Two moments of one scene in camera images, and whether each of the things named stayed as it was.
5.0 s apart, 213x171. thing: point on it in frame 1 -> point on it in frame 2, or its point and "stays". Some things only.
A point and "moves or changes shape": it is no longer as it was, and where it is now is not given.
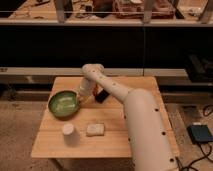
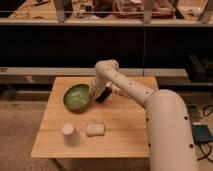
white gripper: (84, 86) -> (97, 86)
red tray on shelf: (133, 9) stays
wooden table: (77, 126) stays
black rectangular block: (102, 96) stays
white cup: (68, 133) stays
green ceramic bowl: (64, 105) moves or changes shape
